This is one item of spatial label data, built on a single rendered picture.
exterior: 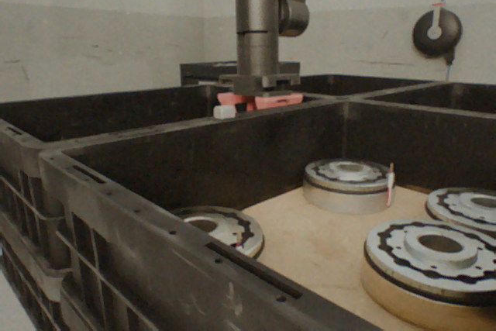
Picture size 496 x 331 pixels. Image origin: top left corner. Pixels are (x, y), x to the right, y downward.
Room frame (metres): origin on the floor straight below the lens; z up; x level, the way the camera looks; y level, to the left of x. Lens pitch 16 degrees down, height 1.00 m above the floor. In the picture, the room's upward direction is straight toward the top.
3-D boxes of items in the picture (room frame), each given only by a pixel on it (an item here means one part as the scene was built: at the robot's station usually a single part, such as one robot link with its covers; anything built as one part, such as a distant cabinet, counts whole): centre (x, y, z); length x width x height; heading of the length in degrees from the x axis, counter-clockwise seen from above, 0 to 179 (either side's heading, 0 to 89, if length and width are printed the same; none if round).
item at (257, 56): (0.54, -0.01, 0.98); 0.10 x 0.07 x 0.07; 39
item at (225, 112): (0.39, 0.02, 0.94); 0.02 x 0.01 x 0.01; 134
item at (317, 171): (0.43, -0.12, 0.86); 0.10 x 0.10 x 0.01
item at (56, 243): (0.51, 0.12, 0.87); 0.40 x 0.30 x 0.11; 134
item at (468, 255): (0.25, -0.14, 0.86); 0.05 x 0.05 x 0.01
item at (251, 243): (0.28, 0.04, 0.86); 0.10 x 0.10 x 0.01
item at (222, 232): (0.28, 0.04, 0.86); 0.05 x 0.05 x 0.01
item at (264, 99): (0.53, -0.03, 0.91); 0.07 x 0.07 x 0.09; 39
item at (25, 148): (0.51, 0.12, 0.92); 0.40 x 0.30 x 0.02; 134
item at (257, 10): (0.55, -0.02, 1.04); 0.07 x 0.06 x 0.07; 144
